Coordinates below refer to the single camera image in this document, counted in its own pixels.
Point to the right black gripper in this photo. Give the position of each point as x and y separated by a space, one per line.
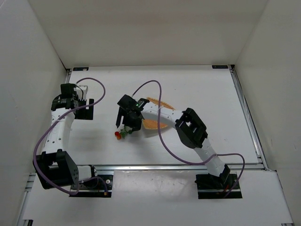
125 113

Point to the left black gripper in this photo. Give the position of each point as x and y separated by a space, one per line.
82 106

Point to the cherry sprig with green leaves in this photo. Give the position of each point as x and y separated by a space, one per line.
123 132

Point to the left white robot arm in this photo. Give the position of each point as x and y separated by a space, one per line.
54 161

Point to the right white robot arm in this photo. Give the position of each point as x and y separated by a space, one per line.
190 130

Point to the woven triangular fruit basket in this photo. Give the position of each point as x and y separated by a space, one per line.
153 124

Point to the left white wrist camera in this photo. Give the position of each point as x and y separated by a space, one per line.
82 91

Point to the left dark corner bracket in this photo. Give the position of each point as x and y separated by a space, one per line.
80 68

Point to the dark corner bracket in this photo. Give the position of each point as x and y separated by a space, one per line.
219 66
80 68

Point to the front aluminium frame rail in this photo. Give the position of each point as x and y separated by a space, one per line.
175 167

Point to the aluminium frame rail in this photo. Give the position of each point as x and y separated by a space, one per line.
248 118
175 167
30 179

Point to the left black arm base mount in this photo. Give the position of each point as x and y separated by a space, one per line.
91 184

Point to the left aluminium frame rail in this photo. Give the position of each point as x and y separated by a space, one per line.
30 179

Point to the right dark corner bracket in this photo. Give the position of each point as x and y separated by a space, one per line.
219 66

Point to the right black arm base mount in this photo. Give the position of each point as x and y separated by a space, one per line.
208 189

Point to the right aluminium frame rail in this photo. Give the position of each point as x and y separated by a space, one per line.
248 118

